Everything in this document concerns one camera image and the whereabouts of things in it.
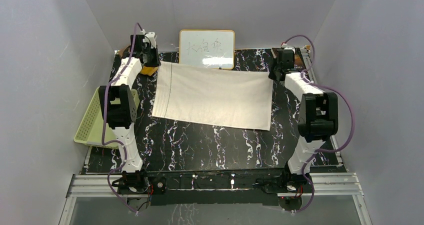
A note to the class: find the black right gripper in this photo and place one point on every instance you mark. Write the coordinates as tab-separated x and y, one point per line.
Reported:
271	75

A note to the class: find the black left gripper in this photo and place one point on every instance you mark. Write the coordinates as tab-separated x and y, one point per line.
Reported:
156	62

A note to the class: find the white towel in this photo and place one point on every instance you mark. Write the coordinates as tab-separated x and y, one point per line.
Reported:
227	98

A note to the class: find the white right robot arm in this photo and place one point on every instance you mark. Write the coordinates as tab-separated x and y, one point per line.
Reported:
318	112

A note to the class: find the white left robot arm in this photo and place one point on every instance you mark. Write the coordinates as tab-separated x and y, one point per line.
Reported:
119	110

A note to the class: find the brown and yellow cloth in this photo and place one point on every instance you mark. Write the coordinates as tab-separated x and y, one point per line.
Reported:
145	69

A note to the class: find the dark paperback book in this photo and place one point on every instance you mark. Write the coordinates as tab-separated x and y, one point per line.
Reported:
298	58

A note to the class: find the small framed whiteboard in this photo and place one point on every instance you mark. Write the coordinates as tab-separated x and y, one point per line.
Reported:
206	48

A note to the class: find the green perforated plastic basket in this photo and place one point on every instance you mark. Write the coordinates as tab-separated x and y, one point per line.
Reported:
91	127

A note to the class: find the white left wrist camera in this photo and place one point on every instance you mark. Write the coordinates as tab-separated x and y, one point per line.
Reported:
150	39

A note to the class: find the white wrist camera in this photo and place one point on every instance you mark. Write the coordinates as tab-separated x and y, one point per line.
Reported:
286	46
150	39

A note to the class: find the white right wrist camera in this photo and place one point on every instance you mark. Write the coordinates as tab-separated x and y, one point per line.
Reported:
286	46

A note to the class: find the aluminium base frame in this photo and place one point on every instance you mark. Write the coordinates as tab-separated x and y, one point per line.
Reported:
268	186

